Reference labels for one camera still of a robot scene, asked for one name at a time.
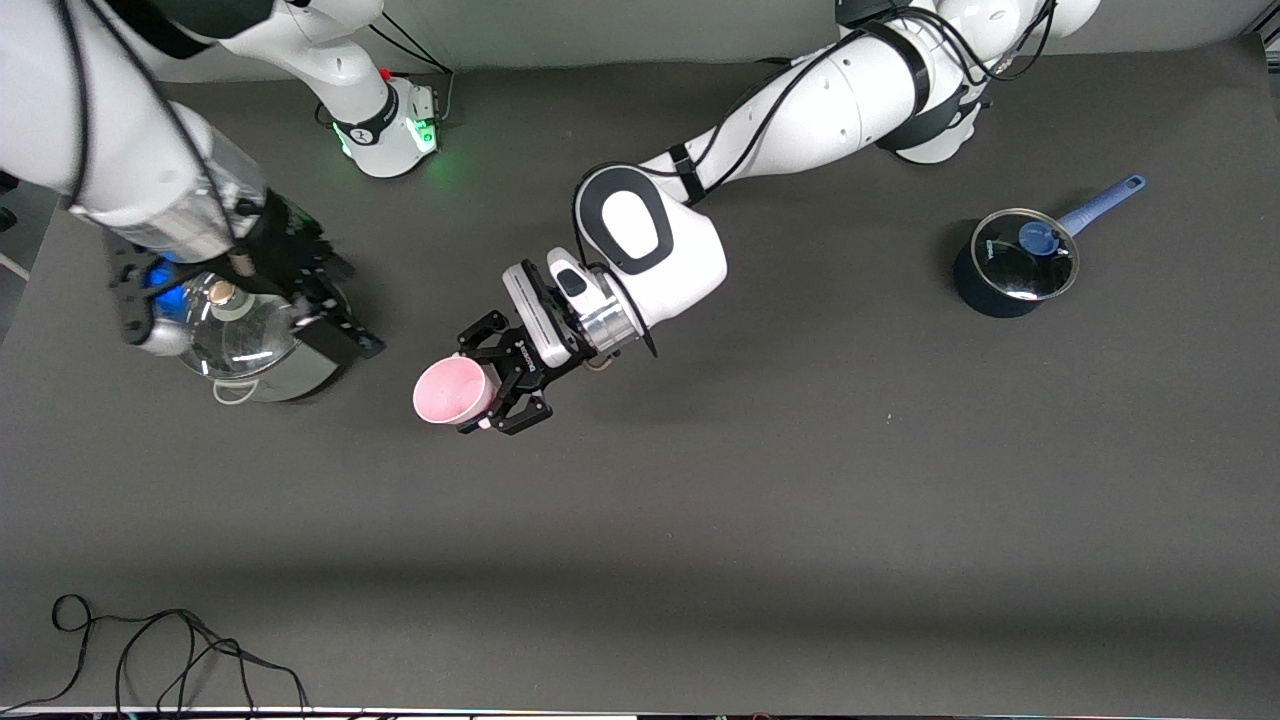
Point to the dark blue saucepan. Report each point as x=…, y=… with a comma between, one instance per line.
x=975, y=295

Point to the glass saucepan lid blue knob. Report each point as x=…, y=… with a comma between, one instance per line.
x=1010, y=270

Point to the grey-green cooking pot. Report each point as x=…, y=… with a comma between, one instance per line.
x=300, y=378

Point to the pink plastic cup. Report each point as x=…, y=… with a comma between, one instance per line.
x=455, y=392

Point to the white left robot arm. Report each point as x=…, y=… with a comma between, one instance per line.
x=820, y=110

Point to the glass pot lid grey knob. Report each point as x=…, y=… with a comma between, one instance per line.
x=240, y=340

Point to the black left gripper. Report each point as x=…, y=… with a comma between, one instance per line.
x=522, y=367

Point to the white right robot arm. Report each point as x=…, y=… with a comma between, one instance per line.
x=120, y=130

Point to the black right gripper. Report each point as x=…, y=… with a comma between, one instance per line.
x=282, y=250

